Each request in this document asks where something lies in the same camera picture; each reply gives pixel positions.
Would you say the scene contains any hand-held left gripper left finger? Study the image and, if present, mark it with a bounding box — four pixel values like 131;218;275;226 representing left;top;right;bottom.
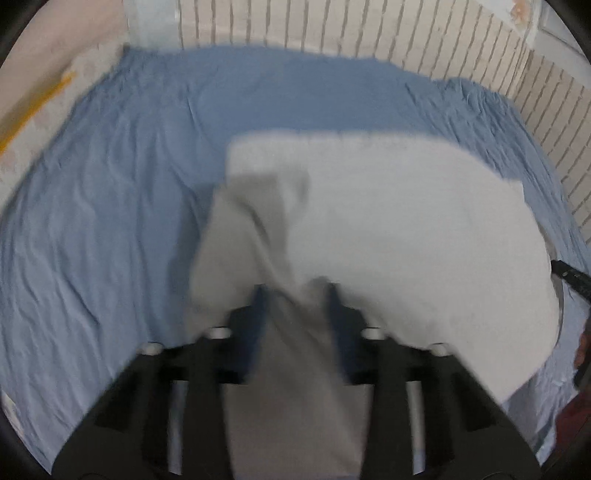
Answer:
52;284;271;480

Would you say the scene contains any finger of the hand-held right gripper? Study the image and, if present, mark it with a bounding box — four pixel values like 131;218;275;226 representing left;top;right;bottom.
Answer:
551;259;591;304

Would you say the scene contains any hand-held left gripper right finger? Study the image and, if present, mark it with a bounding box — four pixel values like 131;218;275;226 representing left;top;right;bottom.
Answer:
325;282;541;480

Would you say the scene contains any white large garment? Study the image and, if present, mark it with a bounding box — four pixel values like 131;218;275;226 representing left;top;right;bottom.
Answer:
185;129;566;480

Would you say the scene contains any dark red clothing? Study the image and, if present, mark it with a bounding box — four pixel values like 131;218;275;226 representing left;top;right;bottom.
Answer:
555;391;591;459

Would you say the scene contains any blue bed sheet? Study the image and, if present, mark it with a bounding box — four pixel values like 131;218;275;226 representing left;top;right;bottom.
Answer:
0;44;591;462

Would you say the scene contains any yellow strip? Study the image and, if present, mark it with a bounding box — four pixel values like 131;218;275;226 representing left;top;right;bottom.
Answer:
0;73;77;157

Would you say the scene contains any translucent plastic bag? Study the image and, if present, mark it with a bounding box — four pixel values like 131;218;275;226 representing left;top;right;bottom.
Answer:
121;0;182;48

